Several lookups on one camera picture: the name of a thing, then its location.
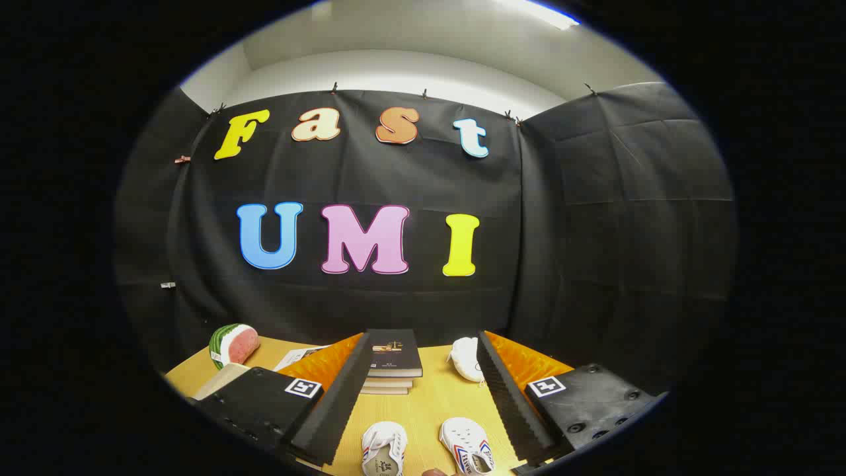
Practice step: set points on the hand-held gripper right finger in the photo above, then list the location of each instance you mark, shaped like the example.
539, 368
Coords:
512, 403

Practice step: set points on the white plush face toy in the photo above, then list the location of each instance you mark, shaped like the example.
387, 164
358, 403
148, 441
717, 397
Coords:
468, 360

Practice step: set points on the beige fabric storage box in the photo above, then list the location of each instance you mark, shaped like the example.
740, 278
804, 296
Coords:
221, 380

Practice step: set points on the portrait cover book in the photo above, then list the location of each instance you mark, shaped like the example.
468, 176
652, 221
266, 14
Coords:
297, 357

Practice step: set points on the black cover book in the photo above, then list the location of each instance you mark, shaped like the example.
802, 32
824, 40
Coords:
395, 354

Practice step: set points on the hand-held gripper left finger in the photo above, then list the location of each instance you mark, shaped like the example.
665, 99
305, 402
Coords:
330, 410

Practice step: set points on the white canvas shoe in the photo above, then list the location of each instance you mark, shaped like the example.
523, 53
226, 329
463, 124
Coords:
383, 446
462, 439

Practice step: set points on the watermelon slice toy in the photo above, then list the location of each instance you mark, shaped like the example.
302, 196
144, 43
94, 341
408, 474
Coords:
234, 344

